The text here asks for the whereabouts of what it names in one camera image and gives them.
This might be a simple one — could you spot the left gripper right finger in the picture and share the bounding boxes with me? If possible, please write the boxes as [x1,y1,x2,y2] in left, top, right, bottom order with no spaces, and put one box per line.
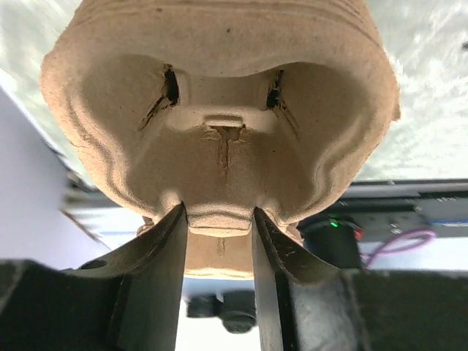
[252,208,467,350]

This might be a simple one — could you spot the brown pulp cup carrier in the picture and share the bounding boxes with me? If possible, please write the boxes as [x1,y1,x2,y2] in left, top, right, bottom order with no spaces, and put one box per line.
[40,1,400,279]

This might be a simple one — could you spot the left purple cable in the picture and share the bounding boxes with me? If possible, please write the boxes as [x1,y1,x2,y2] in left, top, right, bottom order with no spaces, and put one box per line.
[360,228,438,268]

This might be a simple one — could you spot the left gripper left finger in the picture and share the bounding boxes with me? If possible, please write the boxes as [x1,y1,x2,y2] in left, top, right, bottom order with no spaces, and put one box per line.
[1,205,187,350]

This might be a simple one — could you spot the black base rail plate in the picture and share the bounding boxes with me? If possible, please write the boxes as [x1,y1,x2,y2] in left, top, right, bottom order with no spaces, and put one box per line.
[295,178,468,270]

